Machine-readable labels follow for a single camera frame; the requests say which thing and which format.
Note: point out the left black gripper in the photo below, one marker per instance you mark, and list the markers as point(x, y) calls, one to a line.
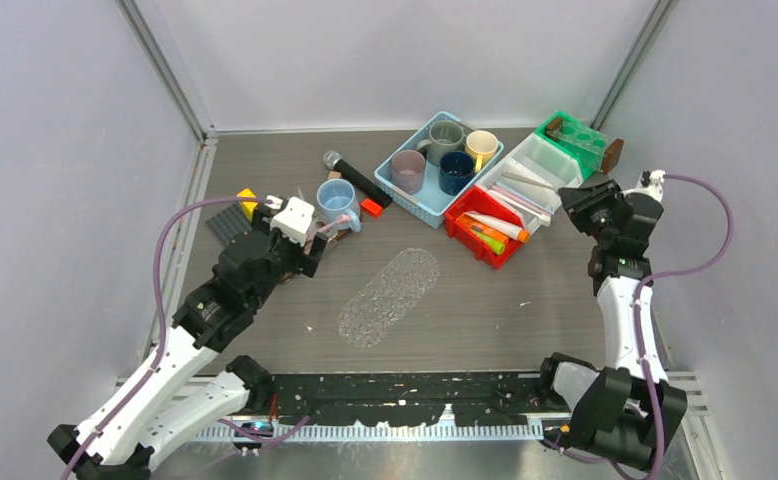
point(303, 263)

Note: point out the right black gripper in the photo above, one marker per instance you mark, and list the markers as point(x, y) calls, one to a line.
point(580, 201)

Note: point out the grey toothbrush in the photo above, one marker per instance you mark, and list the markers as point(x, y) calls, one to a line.
point(527, 180)

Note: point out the pink toothbrush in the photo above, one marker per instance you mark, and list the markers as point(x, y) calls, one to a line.
point(329, 230)
point(521, 199)

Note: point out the light blue mug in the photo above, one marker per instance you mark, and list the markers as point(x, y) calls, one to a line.
point(337, 197)

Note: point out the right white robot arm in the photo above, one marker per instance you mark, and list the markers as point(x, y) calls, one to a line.
point(625, 412)

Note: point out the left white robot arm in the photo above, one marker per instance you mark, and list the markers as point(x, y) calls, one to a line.
point(130, 436)

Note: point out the white toothbrush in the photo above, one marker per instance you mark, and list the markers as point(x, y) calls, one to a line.
point(526, 212)

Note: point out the orange cap toothpaste tube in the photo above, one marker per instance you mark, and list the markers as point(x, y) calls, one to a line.
point(511, 230)

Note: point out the brown wooden oval tray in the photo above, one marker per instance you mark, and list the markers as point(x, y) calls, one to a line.
point(332, 243)

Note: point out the green toothpaste tube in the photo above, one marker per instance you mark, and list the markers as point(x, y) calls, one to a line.
point(494, 245)

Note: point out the clear textured oval tray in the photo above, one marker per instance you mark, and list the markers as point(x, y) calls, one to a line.
point(388, 297)

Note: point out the grey building baseplate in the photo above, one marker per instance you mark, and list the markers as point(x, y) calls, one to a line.
point(228, 224)

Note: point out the yellow building brick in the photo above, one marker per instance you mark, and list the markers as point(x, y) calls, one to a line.
point(247, 207)

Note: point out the white plastic bin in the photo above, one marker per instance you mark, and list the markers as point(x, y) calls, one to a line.
point(539, 160)

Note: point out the green plastic bin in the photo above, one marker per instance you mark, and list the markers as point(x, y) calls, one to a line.
point(577, 140)

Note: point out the red plastic bin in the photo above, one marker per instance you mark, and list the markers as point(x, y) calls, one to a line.
point(475, 199)

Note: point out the yellow mug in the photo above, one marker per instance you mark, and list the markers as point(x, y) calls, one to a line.
point(481, 145)

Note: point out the black microphone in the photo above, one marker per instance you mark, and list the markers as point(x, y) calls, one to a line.
point(334, 161)

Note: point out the red orange block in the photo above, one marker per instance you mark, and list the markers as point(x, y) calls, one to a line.
point(372, 208)

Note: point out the dark blue mug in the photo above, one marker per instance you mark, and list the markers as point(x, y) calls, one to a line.
point(456, 169)

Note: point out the light blue plastic basket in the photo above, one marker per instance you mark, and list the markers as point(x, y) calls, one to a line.
point(430, 203)

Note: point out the grey mug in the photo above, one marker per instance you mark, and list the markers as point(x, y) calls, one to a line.
point(442, 137)

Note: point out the mauve mug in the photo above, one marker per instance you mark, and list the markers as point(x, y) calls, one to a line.
point(408, 170)

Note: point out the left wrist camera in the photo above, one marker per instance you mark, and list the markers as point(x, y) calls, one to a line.
point(293, 217)

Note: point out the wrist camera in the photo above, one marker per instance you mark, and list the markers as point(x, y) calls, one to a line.
point(293, 217)
point(650, 185)

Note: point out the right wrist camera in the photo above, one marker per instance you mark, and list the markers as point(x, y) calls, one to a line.
point(650, 185)

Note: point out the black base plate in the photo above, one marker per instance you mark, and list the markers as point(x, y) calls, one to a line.
point(404, 399)

